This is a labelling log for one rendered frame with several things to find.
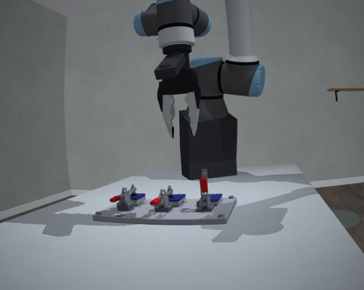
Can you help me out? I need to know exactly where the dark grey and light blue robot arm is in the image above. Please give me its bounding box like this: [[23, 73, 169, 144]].
[[133, 0, 265, 120]]

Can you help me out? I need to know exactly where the grey toggle clamp with red handle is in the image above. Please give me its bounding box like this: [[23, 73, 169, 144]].
[[110, 184, 136, 211], [197, 169, 214, 212], [150, 185, 173, 212]]

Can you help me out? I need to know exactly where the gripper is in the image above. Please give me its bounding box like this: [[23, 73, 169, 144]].
[[157, 44, 201, 138]]

